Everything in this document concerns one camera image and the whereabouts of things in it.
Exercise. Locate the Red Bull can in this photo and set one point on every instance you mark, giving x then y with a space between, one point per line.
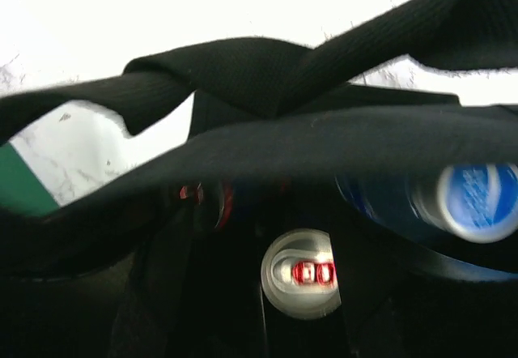
298 274

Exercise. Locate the black canvas bag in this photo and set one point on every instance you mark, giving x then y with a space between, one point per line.
165 261

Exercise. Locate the green file holder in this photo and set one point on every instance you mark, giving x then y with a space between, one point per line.
21 190

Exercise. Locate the blue label water bottle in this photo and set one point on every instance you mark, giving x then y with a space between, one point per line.
477 203

